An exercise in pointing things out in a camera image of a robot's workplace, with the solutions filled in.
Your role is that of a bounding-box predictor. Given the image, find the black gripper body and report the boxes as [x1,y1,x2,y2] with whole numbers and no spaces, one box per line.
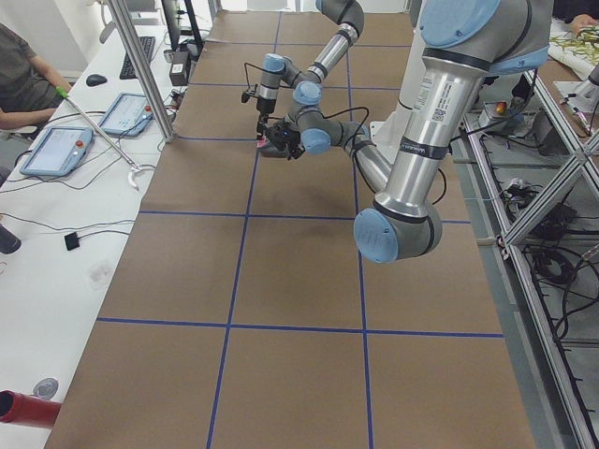
[275,119,302,152]
[256,97,275,117]

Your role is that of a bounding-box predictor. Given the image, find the pink and grey towel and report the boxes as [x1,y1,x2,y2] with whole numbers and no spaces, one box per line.
[256,137,289,159]

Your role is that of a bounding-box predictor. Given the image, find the black power adapter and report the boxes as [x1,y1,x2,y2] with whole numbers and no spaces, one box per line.
[169,51,191,87]

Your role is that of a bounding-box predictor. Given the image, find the right blue teach pendant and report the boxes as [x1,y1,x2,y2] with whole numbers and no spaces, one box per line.
[98,93,153,138]

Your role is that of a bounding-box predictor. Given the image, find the blue teach pendant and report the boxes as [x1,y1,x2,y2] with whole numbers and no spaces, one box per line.
[98,93,153,138]
[20,126,94,177]

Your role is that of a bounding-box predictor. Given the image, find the black keyboard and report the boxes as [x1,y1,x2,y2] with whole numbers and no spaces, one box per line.
[118,35,157,80]

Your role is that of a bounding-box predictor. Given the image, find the black computer mouse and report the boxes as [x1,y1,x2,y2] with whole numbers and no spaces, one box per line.
[85,74,108,87]

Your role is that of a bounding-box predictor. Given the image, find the left blue teach pendant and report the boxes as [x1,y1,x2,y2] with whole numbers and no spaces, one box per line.
[20,126,94,177]

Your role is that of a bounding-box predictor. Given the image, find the small black square device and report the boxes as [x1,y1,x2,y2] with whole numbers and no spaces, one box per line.
[64,231,80,252]

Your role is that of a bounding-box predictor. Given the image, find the seated person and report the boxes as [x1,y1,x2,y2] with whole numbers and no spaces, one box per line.
[1,24,71,130]

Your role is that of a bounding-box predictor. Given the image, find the red cylinder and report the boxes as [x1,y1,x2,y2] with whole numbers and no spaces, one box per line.
[1,390,62,429]

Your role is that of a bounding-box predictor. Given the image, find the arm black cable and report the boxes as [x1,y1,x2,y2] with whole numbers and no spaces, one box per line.
[317,106,450,207]
[241,61,264,94]

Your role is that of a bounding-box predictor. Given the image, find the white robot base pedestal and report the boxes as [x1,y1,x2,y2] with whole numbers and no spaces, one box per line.
[370,103,411,163]

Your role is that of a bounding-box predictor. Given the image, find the grabber stick green handle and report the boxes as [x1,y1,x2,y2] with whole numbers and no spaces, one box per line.
[54,84,153,192]

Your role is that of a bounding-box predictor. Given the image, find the aluminium frame post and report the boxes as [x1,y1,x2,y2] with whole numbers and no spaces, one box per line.
[107,0,174,143]

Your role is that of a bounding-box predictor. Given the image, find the aluminium frame rack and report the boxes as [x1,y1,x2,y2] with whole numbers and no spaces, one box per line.
[454,62,598,448]

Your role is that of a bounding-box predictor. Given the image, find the floor cable bundle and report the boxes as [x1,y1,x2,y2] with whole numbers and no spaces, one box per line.
[495,177,599,347]

